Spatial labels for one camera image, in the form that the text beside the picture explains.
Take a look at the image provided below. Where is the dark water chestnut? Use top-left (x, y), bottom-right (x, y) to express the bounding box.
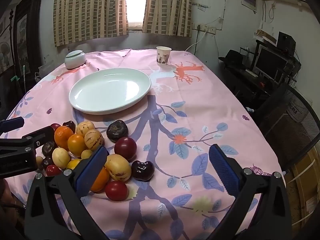
top-left (41, 140), bottom-right (57, 157)

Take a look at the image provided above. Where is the large orange mandarin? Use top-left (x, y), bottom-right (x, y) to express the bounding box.
top-left (54, 126), bottom-right (74, 150)

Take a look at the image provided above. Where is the orange yellow tomato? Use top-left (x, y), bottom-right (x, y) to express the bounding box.
top-left (67, 134), bottom-right (87, 158)

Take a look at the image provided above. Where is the dark purple mangosteen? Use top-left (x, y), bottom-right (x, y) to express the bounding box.
top-left (106, 120), bottom-right (129, 142)

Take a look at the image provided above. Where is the yellow striped pepino melon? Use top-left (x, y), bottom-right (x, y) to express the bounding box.
top-left (104, 154), bottom-right (131, 182)

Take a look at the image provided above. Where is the dark red plum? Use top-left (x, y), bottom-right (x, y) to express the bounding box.
top-left (114, 137), bottom-right (137, 161)

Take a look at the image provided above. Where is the red cherry tomato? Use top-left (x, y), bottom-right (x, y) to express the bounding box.
top-left (105, 180), bottom-right (129, 202)

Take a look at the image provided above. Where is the dark heart-shaped cherry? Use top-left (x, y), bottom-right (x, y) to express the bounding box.
top-left (131, 160), bottom-right (155, 181)

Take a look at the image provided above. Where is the pale pepino melon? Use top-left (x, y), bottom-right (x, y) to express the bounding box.
top-left (75, 121), bottom-right (95, 137)

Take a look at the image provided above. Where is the white oval plate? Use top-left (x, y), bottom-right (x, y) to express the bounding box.
top-left (69, 68), bottom-right (151, 115)

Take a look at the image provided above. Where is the white lidded ceramic jar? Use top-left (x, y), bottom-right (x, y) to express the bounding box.
top-left (65, 50), bottom-right (86, 70)

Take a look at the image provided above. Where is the pink patterned tablecloth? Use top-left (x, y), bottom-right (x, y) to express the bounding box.
top-left (4, 49), bottom-right (281, 239)

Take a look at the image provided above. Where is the computer monitor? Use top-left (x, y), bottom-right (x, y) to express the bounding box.
top-left (254, 47), bottom-right (287, 83)

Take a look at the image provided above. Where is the left checkered curtain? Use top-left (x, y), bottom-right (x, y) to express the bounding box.
top-left (53, 0), bottom-right (129, 47)

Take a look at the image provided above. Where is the checkered curtain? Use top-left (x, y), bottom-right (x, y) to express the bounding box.
top-left (142, 0), bottom-right (193, 37)
top-left (53, 0), bottom-right (129, 47)

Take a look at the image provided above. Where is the floral paper cup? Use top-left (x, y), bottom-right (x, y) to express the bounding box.
top-left (156, 46), bottom-right (171, 65)

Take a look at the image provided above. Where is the right checkered curtain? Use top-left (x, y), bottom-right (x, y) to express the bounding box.
top-left (142, 0), bottom-right (193, 37)

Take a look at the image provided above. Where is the wall power strip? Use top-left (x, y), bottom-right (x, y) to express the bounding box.
top-left (195, 24), bottom-right (216, 35)

